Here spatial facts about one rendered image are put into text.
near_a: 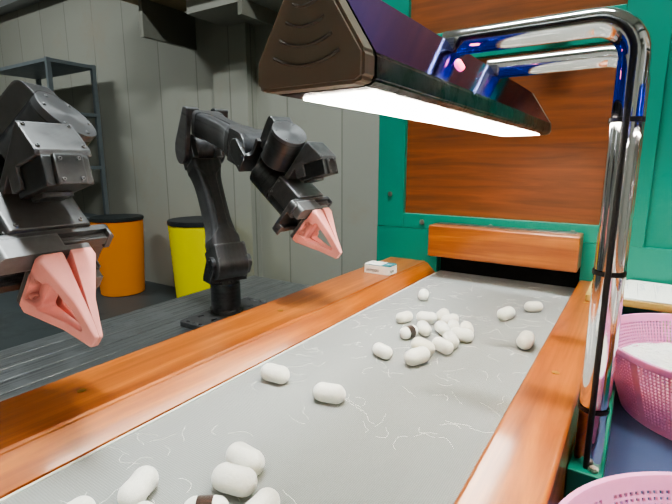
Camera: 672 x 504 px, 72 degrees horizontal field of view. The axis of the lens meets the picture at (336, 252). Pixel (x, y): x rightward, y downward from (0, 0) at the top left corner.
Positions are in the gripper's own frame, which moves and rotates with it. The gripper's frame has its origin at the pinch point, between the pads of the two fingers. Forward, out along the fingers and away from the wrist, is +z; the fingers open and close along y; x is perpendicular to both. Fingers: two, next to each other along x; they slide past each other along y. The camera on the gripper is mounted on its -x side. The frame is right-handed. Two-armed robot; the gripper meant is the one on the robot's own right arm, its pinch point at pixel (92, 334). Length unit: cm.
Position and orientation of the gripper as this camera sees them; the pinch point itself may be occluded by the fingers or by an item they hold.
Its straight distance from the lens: 43.8
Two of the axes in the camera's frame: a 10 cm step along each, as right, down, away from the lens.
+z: 6.3, 7.2, -2.9
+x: -5.4, 6.8, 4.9
